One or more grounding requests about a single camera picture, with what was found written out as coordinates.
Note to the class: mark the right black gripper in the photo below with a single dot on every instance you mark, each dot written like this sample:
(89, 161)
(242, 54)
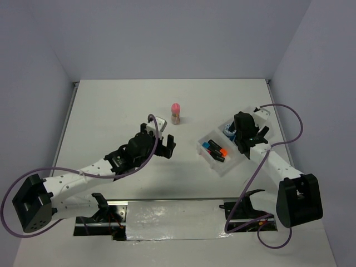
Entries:
(263, 132)

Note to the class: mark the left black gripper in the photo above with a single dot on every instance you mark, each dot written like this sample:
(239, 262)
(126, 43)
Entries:
(166, 151)

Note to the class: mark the blue tape roll tub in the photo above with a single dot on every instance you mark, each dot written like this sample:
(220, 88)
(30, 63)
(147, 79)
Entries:
(231, 135)
(228, 127)

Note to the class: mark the orange cap highlighter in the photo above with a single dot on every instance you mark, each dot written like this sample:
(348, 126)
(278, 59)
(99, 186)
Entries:
(224, 152)

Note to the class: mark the blue cap highlighter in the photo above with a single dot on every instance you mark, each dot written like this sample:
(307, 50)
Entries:
(212, 148)

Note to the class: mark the pink lid small bottle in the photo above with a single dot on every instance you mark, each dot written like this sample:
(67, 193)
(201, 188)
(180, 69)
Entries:
(175, 113)

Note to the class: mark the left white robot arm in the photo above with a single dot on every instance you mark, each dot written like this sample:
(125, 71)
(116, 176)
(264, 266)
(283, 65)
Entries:
(41, 200)

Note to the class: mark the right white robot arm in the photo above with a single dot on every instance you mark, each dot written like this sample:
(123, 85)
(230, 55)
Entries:
(298, 199)

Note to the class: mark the translucent white compartment tray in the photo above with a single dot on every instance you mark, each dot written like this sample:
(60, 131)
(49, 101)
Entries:
(233, 158)

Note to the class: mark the white foil front panel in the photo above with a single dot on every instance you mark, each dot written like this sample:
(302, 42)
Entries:
(175, 220)

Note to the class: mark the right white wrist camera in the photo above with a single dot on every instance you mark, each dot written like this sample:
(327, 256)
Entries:
(260, 116)

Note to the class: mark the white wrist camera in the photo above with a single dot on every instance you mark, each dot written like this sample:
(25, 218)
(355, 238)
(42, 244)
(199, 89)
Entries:
(260, 116)
(160, 126)

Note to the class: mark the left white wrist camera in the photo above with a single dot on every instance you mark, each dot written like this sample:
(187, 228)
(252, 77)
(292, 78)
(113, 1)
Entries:
(160, 126)

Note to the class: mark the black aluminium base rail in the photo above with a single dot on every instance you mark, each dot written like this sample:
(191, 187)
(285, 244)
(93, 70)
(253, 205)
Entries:
(247, 218)

